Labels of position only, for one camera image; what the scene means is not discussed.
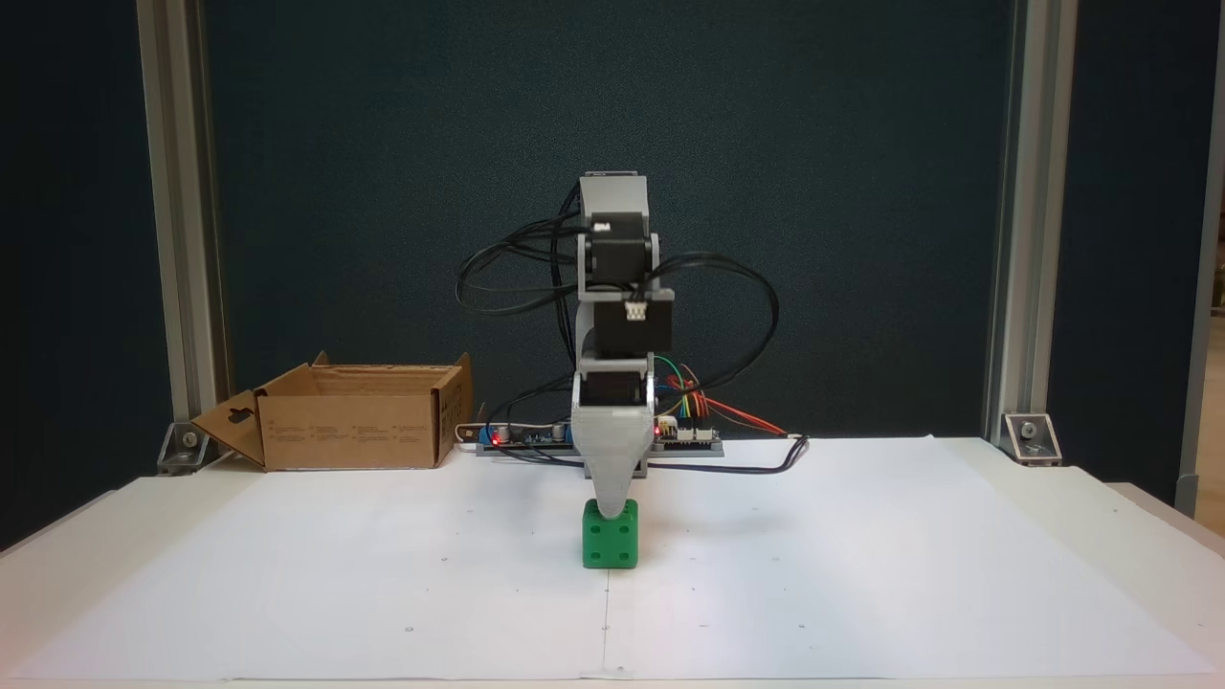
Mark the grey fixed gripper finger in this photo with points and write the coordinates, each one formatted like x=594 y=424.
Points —
x=612 y=459

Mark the green dice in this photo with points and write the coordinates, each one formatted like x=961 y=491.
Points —
x=612 y=545

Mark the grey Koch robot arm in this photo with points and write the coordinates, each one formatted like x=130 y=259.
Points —
x=617 y=206

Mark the blue circuit board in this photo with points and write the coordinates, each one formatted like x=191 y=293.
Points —
x=536 y=438

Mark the brown cardboard box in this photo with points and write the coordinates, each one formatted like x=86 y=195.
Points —
x=354 y=431

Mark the metal corner bracket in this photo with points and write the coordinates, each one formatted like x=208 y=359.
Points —
x=187 y=448
x=1032 y=438

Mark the aluminium frame post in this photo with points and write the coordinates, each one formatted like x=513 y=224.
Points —
x=1029 y=191
x=177 y=191

